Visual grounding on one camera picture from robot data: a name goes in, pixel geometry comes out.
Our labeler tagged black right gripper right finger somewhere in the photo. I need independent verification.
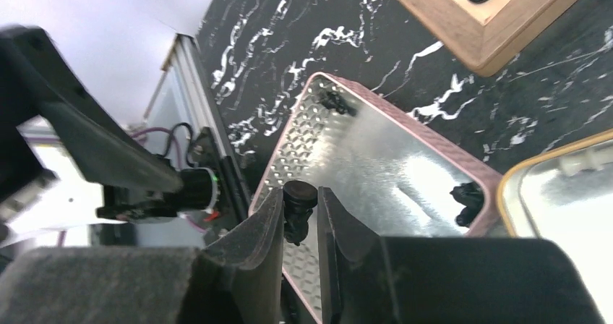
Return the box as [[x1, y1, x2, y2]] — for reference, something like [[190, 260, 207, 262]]
[[317, 187, 603, 323]]

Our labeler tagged gold-rimmed tin tray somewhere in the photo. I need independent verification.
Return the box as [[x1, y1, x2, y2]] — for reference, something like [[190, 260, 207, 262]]
[[496, 130, 612, 323]]

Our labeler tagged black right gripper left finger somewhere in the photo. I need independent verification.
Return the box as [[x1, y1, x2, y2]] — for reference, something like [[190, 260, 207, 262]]
[[1, 188, 283, 323]]

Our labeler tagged pink-rimmed silver tin tray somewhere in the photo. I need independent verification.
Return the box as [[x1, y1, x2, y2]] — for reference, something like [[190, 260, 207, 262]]
[[248, 72, 503, 324]]

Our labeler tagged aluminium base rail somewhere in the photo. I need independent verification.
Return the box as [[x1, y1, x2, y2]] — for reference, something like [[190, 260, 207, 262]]
[[142, 34, 251, 213]]

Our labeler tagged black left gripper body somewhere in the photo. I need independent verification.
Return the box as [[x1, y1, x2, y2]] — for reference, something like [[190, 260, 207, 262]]
[[95, 168, 220, 223]]

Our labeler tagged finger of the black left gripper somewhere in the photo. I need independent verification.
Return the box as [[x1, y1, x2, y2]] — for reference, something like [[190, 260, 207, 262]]
[[1, 25, 183, 200]]

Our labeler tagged wooden chess board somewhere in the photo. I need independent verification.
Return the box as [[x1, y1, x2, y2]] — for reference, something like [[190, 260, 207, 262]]
[[397, 0, 578, 77]]

